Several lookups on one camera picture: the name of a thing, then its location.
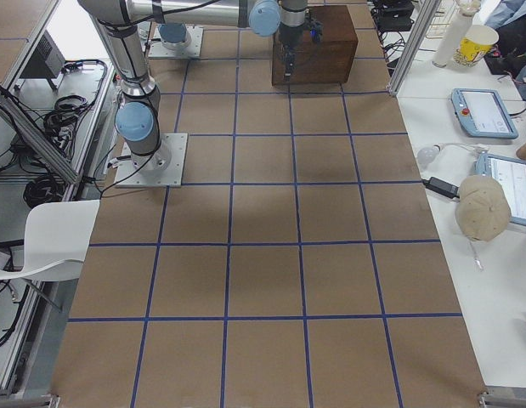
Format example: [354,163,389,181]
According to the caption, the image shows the yellow paper popcorn cup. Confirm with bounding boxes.
[453,25,499,66]

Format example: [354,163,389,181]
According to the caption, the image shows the aluminium frame post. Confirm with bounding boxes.
[387,0,441,96]

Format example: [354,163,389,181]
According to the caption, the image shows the black power adapter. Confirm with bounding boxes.
[422,177,459,199]

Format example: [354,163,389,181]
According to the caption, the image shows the white light bulb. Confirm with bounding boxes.
[416,144,442,167]

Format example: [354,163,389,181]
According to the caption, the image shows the lower blue teach pendant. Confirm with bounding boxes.
[474,153,526,227]

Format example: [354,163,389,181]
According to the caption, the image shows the blue teach pendant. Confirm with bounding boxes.
[450,88,518,139]
[474,153,526,227]

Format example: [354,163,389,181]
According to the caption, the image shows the black coiled cables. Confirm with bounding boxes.
[42,94,96,147]

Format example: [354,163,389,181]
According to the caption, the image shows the beige baseball cap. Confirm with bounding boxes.
[455,175,512,241]

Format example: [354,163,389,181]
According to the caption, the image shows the white paper roll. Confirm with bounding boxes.
[432,0,481,68]

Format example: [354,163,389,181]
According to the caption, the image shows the white plastic chair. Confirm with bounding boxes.
[0,200,100,282]

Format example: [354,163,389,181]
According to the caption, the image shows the dark wooden drawer cabinet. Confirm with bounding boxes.
[271,5,359,86]

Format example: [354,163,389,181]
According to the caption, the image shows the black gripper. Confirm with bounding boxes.
[278,25,304,81]

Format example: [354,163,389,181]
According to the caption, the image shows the upper blue teach pendant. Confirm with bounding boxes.
[450,88,518,139]

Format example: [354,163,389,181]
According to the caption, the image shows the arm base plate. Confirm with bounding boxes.
[149,25,203,60]
[114,133,188,188]

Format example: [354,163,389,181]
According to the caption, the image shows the grey control box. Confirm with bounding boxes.
[20,31,65,91]

